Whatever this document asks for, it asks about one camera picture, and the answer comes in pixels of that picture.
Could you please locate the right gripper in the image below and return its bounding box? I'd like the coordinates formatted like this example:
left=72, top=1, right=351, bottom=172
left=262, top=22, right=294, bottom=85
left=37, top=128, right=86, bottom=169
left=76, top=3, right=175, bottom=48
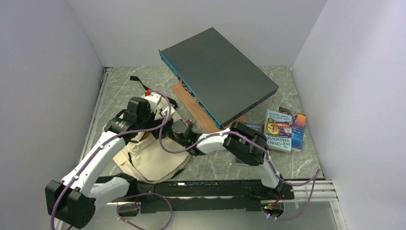
left=151, top=115, right=187, bottom=147

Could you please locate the cream canvas backpack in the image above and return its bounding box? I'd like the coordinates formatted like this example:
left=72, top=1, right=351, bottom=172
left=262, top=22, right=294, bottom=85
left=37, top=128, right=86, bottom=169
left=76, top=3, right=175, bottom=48
left=113, top=76, right=191, bottom=184

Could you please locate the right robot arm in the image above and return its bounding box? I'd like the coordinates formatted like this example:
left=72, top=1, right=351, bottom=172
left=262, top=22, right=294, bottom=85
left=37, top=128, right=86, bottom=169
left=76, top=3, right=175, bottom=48
left=158, top=120, right=282, bottom=199

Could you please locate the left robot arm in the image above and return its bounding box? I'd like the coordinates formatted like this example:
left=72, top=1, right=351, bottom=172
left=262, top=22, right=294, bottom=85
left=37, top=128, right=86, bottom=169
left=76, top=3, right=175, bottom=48
left=45, top=93, right=165, bottom=230

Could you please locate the brown pipe tee fitting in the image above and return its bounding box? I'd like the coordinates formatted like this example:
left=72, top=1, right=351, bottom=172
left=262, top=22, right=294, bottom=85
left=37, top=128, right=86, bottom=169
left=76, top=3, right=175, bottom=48
left=185, top=119, right=194, bottom=127

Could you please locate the wooden board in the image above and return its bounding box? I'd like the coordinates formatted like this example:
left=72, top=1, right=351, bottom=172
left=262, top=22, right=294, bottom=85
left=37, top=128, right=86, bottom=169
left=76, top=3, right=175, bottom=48
left=172, top=83, right=249, bottom=135

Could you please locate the dark purple paperback book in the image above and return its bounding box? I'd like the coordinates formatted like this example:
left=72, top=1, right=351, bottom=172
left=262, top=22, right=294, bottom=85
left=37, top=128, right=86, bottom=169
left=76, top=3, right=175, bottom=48
left=233, top=122, right=267, bottom=166

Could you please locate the treehouse paperback book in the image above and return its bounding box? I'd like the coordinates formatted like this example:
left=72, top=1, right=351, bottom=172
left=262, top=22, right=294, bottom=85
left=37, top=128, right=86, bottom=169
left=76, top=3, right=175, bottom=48
left=264, top=110, right=292, bottom=152

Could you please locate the blue orange paperback book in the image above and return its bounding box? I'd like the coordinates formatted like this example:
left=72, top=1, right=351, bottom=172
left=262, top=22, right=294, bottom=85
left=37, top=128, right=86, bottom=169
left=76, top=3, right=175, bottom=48
left=278, top=107, right=306, bottom=152

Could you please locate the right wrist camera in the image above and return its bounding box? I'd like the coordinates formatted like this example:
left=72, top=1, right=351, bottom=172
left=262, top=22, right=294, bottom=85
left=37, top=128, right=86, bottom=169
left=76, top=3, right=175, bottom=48
left=160, top=106, right=175, bottom=118

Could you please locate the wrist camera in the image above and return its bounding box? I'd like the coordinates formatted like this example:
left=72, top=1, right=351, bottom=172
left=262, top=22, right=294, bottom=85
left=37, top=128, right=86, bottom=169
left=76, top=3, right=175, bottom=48
left=143, top=90, right=162, bottom=110
left=160, top=106, right=175, bottom=118

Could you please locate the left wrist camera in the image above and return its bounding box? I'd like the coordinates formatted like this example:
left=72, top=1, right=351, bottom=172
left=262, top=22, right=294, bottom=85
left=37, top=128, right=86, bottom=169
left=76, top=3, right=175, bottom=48
left=143, top=90, right=162, bottom=110

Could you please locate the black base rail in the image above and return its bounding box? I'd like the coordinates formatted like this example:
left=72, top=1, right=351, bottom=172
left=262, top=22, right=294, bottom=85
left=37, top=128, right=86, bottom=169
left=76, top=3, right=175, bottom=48
left=104, top=179, right=295, bottom=213

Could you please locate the dark grey network switch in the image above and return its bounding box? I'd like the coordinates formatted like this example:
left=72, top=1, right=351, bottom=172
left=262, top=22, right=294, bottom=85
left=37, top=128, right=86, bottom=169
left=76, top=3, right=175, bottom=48
left=159, top=27, right=279, bottom=129

